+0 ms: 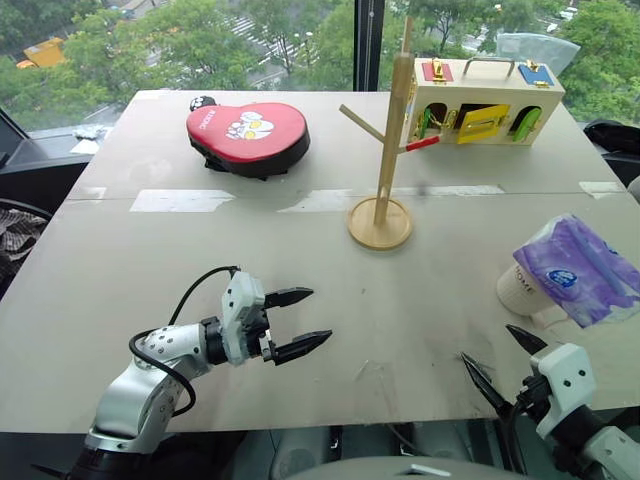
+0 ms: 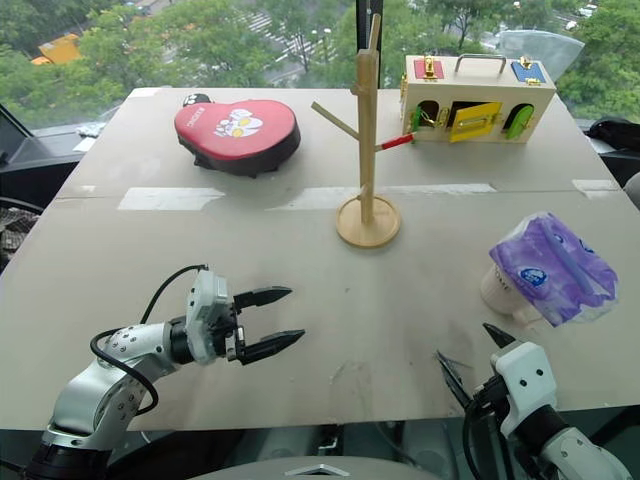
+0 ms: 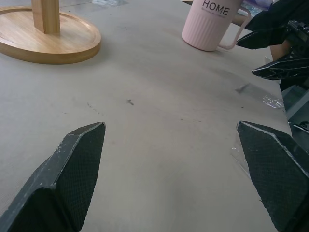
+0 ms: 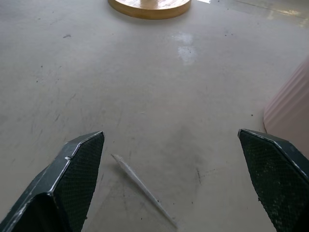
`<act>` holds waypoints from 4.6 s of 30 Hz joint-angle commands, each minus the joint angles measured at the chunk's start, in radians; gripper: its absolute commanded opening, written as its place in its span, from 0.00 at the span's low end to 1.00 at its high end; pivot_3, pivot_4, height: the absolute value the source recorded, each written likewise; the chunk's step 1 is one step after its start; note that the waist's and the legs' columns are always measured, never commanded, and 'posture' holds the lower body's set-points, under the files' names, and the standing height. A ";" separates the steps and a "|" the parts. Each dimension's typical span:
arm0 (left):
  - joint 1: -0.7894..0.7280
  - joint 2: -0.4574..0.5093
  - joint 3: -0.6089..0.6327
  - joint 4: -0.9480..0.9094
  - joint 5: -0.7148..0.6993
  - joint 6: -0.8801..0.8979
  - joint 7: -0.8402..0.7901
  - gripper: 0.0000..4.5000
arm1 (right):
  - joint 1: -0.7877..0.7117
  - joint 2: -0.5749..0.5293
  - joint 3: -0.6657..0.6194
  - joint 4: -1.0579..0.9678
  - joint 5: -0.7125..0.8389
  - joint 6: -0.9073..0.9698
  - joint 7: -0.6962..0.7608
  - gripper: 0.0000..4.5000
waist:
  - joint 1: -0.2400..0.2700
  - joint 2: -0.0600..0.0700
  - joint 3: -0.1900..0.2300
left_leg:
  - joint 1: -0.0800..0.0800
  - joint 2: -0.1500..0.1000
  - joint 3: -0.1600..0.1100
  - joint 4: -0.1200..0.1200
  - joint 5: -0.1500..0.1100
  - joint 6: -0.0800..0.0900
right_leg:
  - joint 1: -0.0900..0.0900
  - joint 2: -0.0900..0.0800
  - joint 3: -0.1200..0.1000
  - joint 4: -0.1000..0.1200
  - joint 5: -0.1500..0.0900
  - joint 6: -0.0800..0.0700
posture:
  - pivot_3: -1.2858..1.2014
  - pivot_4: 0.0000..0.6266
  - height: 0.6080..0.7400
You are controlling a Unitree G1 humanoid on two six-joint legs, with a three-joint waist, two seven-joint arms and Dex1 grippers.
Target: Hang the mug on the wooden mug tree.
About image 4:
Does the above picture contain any round wooden base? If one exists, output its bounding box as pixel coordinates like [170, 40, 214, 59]
[107, 0, 191, 19]

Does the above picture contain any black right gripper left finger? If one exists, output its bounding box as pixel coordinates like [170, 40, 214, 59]
[0, 130, 105, 232]

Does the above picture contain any pink ribbed container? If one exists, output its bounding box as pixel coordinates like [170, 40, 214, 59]
[263, 56, 309, 159]

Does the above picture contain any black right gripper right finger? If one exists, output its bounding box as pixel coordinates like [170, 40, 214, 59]
[238, 129, 309, 232]

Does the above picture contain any thin white plastic strip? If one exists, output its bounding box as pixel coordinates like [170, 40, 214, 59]
[111, 154, 179, 229]

